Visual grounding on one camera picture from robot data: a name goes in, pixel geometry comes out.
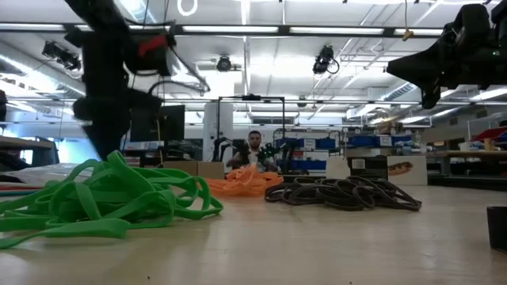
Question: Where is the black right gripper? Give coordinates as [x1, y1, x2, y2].
[386, 41, 492, 110]

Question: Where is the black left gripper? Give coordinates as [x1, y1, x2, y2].
[72, 37, 164, 160]

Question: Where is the orange rubber bands pile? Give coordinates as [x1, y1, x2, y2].
[197, 164, 285, 198]

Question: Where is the black rubber bands pile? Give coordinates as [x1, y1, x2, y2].
[264, 176, 423, 212]

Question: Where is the green rubber bands pile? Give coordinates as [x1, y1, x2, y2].
[0, 150, 225, 250]

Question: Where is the yellow hanging tag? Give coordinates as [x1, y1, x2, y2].
[402, 0, 416, 42]

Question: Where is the black computer monitor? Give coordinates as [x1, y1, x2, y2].
[129, 104, 186, 143]

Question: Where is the wooden workbench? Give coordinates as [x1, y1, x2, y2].
[426, 149, 507, 177]

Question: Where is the red object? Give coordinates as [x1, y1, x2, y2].
[471, 126, 507, 143]

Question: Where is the wooden desk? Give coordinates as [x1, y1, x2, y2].
[0, 135, 61, 177]

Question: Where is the blue storage bin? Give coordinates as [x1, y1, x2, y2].
[291, 159, 329, 173]
[348, 135, 413, 148]
[275, 137, 338, 150]

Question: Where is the brown cardboard box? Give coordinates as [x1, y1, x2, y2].
[162, 160, 226, 181]

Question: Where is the person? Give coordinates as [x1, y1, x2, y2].
[226, 130, 280, 174]

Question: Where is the black beam with light strips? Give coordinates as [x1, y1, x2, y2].
[0, 22, 447, 40]

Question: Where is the black object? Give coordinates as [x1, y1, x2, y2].
[486, 205, 507, 251]

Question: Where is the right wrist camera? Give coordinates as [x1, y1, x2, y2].
[445, 3, 492, 55]

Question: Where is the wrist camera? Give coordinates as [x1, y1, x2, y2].
[125, 30, 178, 77]
[445, 3, 492, 55]

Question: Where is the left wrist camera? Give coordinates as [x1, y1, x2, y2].
[125, 30, 178, 77]

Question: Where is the red cable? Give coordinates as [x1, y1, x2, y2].
[0, 184, 45, 192]

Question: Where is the blue cable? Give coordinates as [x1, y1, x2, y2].
[0, 190, 40, 198]

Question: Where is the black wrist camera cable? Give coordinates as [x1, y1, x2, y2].
[147, 46, 212, 97]

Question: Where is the round black ceiling camera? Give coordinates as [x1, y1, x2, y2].
[215, 55, 234, 74]

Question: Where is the white ring light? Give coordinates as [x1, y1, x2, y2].
[177, 0, 199, 18]

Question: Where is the thin black rig frame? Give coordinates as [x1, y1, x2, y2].
[216, 94, 286, 164]

